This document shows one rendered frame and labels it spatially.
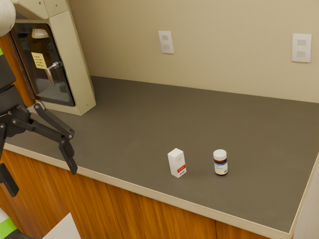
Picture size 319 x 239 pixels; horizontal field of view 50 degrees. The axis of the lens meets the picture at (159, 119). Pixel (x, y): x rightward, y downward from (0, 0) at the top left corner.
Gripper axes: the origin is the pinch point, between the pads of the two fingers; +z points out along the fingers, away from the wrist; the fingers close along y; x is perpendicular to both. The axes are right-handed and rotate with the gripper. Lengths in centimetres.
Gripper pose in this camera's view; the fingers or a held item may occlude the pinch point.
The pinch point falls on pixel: (43, 178)
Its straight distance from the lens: 77.8
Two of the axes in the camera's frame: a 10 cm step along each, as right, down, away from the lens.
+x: 1.1, 3.4, -9.4
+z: 3.4, 8.7, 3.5
